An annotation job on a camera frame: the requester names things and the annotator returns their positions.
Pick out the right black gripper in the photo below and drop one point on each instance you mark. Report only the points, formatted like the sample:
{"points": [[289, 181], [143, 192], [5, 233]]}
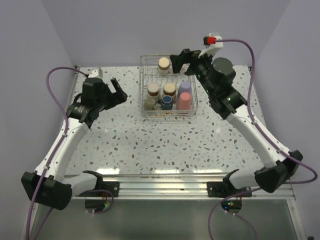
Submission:
{"points": [[185, 57]]}

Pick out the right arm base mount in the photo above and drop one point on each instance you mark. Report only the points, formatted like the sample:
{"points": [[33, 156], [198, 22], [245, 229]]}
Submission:
{"points": [[220, 189]]}

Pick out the lavender plastic cup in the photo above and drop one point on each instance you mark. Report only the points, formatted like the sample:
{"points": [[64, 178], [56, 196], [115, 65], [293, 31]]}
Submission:
{"points": [[184, 87]]}

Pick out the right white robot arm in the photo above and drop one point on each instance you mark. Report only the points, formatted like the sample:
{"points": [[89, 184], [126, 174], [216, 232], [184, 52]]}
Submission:
{"points": [[216, 76]]}

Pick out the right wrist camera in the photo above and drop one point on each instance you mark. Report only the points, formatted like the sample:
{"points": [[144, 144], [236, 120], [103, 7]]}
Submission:
{"points": [[211, 46]]}

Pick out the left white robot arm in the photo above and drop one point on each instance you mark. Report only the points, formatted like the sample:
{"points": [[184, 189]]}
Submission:
{"points": [[47, 185]]}

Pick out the coral pink cup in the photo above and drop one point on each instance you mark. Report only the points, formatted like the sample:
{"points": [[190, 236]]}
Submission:
{"points": [[184, 102]]}

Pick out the small olive mug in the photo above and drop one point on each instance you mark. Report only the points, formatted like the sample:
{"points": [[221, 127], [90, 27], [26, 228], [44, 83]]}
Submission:
{"points": [[150, 104]]}

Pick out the black mug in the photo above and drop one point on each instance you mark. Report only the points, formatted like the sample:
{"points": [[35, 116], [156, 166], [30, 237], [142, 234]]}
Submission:
{"points": [[166, 103]]}

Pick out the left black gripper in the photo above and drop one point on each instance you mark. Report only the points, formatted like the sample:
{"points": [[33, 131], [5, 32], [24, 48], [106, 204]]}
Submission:
{"points": [[116, 98]]}

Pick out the wire dish rack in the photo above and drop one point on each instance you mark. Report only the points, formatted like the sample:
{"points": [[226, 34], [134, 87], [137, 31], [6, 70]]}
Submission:
{"points": [[148, 73]]}

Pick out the steel cup with brown band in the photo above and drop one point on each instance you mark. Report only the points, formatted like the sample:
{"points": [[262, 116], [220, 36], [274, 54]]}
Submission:
{"points": [[169, 89]]}

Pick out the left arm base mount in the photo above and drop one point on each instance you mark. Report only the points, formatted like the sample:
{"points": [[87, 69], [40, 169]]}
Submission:
{"points": [[107, 189]]}

